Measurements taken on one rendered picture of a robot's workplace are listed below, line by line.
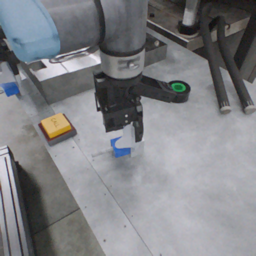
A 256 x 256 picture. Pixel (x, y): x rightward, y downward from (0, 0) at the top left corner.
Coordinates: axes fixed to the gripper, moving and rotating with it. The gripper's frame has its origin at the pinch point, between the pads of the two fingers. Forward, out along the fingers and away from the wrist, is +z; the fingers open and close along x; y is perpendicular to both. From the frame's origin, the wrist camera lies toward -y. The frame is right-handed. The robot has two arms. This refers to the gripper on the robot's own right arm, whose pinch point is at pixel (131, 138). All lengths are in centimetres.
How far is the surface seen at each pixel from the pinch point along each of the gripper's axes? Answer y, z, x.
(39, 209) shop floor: 43, 85, -34
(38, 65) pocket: 17.9, -3.1, -37.4
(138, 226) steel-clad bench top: 5.9, 4.6, 18.7
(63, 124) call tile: 15.1, 0.9, -12.0
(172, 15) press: -57, 6, -82
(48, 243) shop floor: 41, 85, -14
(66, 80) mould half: 10.9, -1.9, -27.9
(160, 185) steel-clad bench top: -2.5, 4.5, 12.1
